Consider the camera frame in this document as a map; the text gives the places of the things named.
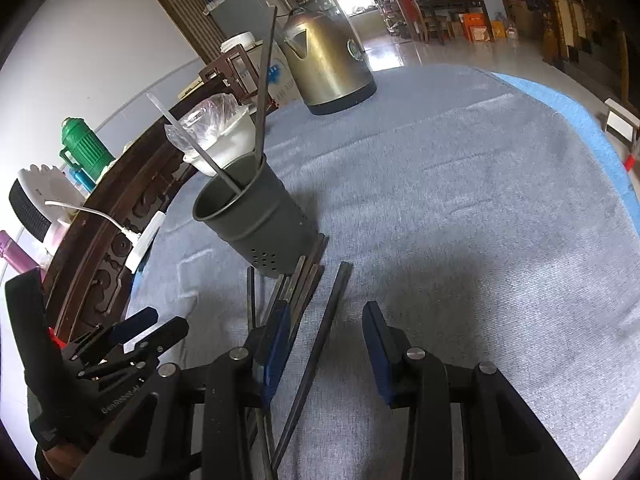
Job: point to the bunch of dark chopsticks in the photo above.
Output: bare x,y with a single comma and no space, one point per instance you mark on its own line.
302,285

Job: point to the green thermos jug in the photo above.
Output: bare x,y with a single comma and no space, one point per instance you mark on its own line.
85,147

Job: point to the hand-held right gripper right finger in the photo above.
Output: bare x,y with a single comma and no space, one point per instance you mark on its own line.
379,355

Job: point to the grey-blue tablecloth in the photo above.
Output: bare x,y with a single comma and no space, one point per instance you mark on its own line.
450,210

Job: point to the brown wooden door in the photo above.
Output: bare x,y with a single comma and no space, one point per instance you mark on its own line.
175,10

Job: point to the grey refrigerator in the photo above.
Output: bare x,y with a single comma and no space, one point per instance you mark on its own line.
245,15

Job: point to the white power strip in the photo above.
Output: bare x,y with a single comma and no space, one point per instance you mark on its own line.
142,245

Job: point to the golden electric kettle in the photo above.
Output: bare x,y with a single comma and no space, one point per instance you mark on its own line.
325,70

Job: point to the white stool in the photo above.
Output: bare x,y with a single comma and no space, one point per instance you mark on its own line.
620,120

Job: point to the dark carved wooden bench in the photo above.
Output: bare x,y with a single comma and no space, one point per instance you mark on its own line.
100,270

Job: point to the grey metal utensil holder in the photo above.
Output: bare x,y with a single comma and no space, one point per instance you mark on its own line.
260,210

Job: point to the dark wooden side table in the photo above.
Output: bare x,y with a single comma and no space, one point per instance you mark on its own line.
450,7

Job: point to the light-ended dark chopstick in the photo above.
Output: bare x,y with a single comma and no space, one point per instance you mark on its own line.
215,167

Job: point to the clear plastic bag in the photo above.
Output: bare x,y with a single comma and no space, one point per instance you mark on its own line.
205,115

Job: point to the pink bottle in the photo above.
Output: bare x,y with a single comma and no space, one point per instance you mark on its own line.
17,255

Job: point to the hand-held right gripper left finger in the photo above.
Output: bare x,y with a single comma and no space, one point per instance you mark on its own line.
276,355

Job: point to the white fan heater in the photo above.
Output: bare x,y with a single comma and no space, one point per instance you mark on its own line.
30,195

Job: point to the white bowl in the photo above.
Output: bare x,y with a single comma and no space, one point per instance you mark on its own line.
230,145

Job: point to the dark wooden chopstick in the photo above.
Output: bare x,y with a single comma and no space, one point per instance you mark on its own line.
320,335

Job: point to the white cardboard box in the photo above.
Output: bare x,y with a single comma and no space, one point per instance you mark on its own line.
282,80

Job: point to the person's left hand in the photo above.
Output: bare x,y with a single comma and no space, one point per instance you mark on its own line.
55,410

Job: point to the white pot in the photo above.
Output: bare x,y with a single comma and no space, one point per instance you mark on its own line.
240,41

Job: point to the light blue under cloth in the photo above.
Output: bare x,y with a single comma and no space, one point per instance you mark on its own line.
575,110

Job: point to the brown wooden chair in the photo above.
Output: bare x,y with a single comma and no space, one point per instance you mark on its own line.
235,67

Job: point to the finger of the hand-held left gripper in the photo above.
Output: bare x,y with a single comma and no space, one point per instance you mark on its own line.
165,335
135,322

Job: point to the person's left forearm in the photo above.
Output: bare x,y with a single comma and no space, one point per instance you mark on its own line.
52,465

